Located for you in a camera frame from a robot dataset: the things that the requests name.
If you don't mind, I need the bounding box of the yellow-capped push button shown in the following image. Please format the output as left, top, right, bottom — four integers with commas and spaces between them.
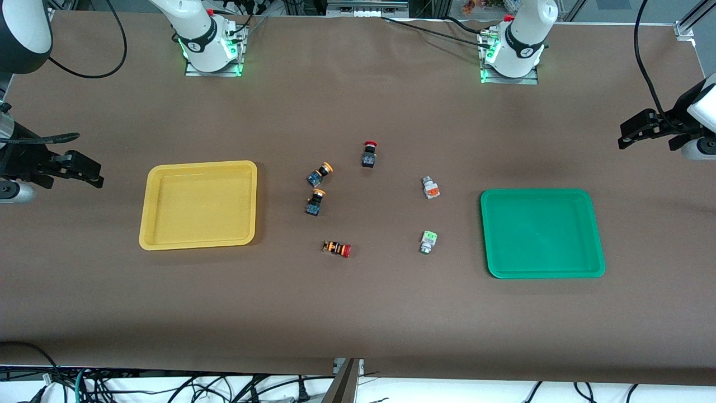
305, 189, 327, 217
306, 162, 335, 189

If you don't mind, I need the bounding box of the yellow plastic tray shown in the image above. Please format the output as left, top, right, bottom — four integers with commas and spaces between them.
139, 161, 258, 251

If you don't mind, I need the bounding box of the green plastic tray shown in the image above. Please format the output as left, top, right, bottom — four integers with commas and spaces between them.
480, 189, 606, 279

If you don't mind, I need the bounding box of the brown table cover mat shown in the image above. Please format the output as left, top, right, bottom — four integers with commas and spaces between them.
0, 10, 716, 387

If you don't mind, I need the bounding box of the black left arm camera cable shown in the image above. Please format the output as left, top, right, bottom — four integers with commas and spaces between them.
633, 0, 700, 135

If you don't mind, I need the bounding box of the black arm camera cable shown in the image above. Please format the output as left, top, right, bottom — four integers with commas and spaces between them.
633, 0, 700, 135
0, 0, 128, 145

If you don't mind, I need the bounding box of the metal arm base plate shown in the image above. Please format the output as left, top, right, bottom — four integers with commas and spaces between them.
183, 22, 248, 78
478, 28, 540, 86

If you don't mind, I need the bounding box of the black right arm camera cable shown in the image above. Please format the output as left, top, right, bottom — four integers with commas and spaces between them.
0, 0, 128, 145

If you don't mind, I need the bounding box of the black looped floor cable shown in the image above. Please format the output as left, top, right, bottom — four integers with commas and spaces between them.
0, 341, 59, 392

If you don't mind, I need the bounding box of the teal cable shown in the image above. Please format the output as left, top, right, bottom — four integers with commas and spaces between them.
74, 368, 93, 403

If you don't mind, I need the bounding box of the black cable on table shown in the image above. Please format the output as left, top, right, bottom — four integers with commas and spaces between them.
380, 16, 493, 43

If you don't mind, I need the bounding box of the aluminium frame rail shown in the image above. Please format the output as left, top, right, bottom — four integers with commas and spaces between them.
327, 0, 409, 17

